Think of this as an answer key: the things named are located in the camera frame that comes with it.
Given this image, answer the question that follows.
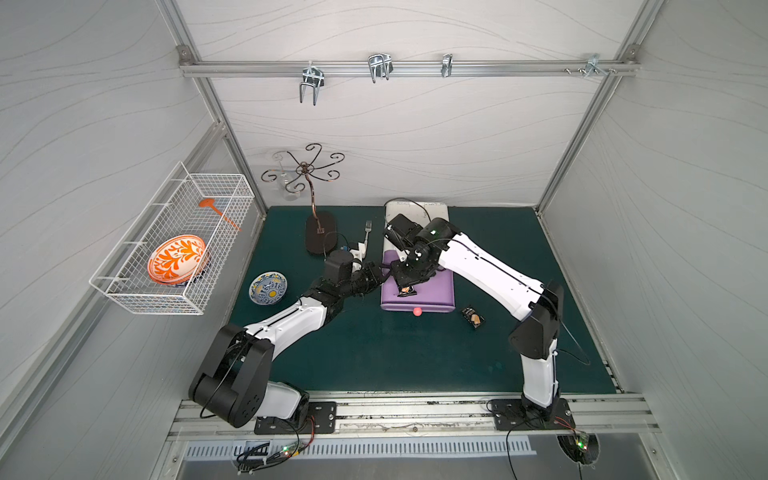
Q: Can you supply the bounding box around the purple drawer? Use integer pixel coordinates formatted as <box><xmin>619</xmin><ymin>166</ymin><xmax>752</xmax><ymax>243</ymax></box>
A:
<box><xmin>380</xmin><ymin>270</ymin><xmax>455</xmax><ymax>313</ymax></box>

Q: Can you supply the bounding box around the black cookie packet two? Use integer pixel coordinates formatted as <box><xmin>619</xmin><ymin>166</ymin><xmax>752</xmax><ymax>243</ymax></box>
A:
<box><xmin>461</xmin><ymin>306</ymin><xmax>485</xmax><ymax>329</ymax></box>

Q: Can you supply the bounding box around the black cookie packet one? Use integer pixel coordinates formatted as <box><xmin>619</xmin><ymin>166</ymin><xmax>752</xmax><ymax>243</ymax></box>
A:
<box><xmin>398</xmin><ymin>286</ymin><xmax>417</xmax><ymax>297</ymax></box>

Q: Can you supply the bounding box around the white drawer cabinet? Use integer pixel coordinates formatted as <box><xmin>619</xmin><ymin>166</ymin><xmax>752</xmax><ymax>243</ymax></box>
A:
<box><xmin>382</xmin><ymin>199</ymin><xmax>449</xmax><ymax>259</ymax></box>

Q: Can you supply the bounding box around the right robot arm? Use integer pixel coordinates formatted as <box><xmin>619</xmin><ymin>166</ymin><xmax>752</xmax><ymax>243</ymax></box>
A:
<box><xmin>384</xmin><ymin>214</ymin><xmax>563</xmax><ymax>415</ymax></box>

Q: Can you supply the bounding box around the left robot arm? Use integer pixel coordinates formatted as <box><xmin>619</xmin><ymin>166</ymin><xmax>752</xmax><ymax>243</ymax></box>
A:
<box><xmin>188</xmin><ymin>262</ymin><xmax>386</xmax><ymax>430</ymax></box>

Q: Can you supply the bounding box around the silver fork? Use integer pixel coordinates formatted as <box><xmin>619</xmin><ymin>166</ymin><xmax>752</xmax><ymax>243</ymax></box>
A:
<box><xmin>358</xmin><ymin>220</ymin><xmax>373</xmax><ymax>261</ymax></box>

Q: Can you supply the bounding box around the black metal mug tree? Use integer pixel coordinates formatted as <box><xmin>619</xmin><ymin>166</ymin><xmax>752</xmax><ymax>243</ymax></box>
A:
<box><xmin>260</xmin><ymin>142</ymin><xmax>346</xmax><ymax>256</ymax></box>

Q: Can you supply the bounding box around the blue yellow patterned bowl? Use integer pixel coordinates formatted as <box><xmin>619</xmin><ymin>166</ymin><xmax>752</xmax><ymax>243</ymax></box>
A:
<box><xmin>248</xmin><ymin>271</ymin><xmax>288</xmax><ymax>306</ymax></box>

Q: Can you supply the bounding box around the orange spatula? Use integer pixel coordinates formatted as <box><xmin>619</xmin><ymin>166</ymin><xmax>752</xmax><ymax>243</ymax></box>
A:
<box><xmin>198</xmin><ymin>197</ymin><xmax>241</xmax><ymax>231</ymax></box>

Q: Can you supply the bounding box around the orange patterned plate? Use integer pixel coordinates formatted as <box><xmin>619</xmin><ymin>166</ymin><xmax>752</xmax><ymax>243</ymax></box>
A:
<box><xmin>147</xmin><ymin>234</ymin><xmax>209</xmax><ymax>286</ymax></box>

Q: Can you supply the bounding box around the left wiring bundle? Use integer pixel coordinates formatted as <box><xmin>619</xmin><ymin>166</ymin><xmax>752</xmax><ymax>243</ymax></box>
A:
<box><xmin>233</xmin><ymin>440</ymin><xmax>301</xmax><ymax>475</ymax></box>

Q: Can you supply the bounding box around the metal hook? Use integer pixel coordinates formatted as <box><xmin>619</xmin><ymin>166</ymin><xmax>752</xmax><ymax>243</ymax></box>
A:
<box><xmin>367</xmin><ymin>53</ymin><xmax>394</xmax><ymax>84</ymax></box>
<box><xmin>441</xmin><ymin>53</ymin><xmax>453</xmax><ymax>78</ymax></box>
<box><xmin>299</xmin><ymin>65</ymin><xmax>325</xmax><ymax>106</ymax></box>
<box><xmin>564</xmin><ymin>54</ymin><xmax>618</xmax><ymax>78</ymax></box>

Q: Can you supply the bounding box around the white vent grille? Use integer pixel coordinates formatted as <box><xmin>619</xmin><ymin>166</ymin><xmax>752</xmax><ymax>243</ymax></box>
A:
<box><xmin>183</xmin><ymin>435</ymin><xmax>537</xmax><ymax>462</ymax></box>

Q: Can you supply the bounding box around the right round controller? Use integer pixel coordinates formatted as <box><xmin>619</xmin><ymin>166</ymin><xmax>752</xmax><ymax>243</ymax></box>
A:
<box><xmin>557</xmin><ymin>434</ymin><xmax>600</xmax><ymax>465</ymax></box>

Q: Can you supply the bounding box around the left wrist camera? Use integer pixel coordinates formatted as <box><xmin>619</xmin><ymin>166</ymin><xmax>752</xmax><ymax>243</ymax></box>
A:
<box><xmin>349</xmin><ymin>241</ymin><xmax>368</xmax><ymax>272</ymax></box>

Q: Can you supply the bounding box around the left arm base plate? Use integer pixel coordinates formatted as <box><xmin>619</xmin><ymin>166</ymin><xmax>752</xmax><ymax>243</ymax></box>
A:
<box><xmin>254</xmin><ymin>401</ymin><xmax>338</xmax><ymax>436</ymax></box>

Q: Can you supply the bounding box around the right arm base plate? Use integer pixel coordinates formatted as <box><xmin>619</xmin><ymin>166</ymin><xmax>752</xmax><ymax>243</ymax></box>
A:
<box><xmin>485</xmin><ymin>397</ymin><xmax>576</xmax><ymax>432</ymax></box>

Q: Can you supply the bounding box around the white wire basket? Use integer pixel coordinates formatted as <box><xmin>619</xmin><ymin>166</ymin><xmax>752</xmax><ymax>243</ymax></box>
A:
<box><xmin>89</xmin><ymin>163</ymin><xmax>254</xmax><ymax>315</ymax></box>

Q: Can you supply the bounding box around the aluminium top rail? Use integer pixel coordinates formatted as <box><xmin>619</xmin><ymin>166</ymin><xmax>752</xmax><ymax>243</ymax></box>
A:
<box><xmin>180</xmin><ymin>58</ymin><xmax>641</xmax><ymax>80</ymax></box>

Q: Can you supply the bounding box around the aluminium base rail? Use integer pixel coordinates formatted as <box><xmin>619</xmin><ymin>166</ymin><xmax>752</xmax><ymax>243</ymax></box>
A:
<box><xmin>167</xmin><ymin>391</ymin><xmax>661</xmax><ymax>440</ymax></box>

